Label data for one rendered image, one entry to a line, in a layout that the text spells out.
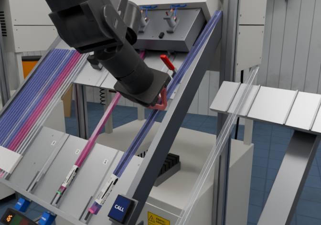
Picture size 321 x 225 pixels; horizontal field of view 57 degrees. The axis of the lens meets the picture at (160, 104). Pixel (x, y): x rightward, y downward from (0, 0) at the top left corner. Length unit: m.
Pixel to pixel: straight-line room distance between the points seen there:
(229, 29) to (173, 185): 0.56
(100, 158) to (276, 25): 3.17
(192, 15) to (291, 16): 2.88
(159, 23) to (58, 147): 0.48
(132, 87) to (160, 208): 0.58
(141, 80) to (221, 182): 0.66
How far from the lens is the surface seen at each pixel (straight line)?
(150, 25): 0.96
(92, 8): 0.41
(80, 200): 0.79
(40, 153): 0.97
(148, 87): 0.53
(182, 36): 0.85
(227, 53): 0.95
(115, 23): 0.43
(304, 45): 3.75
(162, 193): 1.03
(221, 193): 1.11
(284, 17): 3.74
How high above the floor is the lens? 1.17
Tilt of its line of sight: 15 degrees down
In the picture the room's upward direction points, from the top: straight up
